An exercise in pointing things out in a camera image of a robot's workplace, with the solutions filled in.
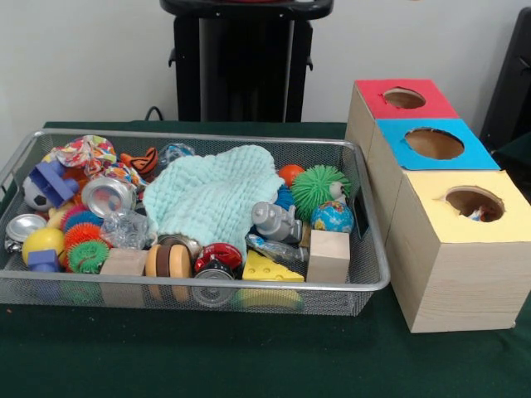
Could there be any plain wooden block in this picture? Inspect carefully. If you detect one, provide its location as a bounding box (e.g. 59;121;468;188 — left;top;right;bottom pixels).
306;231;352;285

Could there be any blue spiky ball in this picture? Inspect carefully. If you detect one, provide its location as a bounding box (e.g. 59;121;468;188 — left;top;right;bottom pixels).
275;187;295;210

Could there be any dark green side table cloth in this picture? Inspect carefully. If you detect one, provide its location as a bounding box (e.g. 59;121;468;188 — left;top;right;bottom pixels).
494;133;531;200

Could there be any clear mesh bin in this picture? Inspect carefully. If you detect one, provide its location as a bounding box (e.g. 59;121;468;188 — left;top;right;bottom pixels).
0;127;392;318

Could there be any red ball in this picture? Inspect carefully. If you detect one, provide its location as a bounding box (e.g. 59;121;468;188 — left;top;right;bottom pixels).
279;164;306;188

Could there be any blue globe ball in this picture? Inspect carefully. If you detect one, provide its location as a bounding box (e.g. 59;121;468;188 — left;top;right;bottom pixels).
310;201;355;235

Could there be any mint green muslin cloth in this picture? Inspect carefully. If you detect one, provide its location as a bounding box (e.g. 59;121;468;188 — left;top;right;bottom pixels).
143;145;285;251

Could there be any yellow cheese wedge toy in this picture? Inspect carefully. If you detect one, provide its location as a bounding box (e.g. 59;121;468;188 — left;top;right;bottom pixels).
241;251;305;284

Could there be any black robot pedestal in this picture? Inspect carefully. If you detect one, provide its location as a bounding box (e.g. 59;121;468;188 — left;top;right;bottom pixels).
160;0;337;124

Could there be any wooden box with three holes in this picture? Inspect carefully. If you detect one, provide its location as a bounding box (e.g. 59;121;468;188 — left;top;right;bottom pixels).
346;79;531;334

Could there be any green spiky ball with eyes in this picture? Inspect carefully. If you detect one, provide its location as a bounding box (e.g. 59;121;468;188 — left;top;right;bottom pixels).
291;165;353;222

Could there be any multicolour patterned cloth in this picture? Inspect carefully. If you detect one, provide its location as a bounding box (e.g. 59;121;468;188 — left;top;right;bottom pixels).
53;135;118;172

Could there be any dark green tablecloth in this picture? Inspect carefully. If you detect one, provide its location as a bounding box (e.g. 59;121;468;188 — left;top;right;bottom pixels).
0;121;531;398

